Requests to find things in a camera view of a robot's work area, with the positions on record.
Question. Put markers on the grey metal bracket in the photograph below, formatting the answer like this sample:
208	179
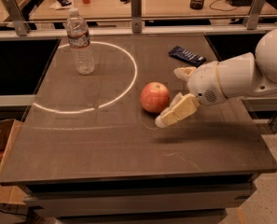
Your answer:
20	25
250	22
136	8

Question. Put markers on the grey metal middle bracket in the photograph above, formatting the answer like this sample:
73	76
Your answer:
136	8

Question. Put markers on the grey metal left bracket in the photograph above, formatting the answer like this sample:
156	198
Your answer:
20	25

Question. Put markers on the brown cardboard box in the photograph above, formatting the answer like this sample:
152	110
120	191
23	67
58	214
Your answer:
9	130

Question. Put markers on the grey metal right bracket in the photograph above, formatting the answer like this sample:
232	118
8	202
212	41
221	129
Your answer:
250	22

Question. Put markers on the red yellow apple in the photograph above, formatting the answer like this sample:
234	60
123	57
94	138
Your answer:
155	97

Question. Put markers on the clear plastic water bottle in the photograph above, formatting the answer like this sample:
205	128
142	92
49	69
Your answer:
79	40

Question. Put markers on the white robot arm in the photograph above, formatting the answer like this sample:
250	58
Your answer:
251	74

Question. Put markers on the black mesh pen cup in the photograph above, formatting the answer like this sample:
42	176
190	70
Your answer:
197	4

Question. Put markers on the dark blue snack bar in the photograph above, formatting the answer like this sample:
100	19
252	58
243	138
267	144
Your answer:
187	56

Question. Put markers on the white rounded gripper body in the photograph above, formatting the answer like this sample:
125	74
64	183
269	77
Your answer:
203	81

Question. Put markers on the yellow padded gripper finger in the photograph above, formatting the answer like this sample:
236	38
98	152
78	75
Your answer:
181	107
184	73

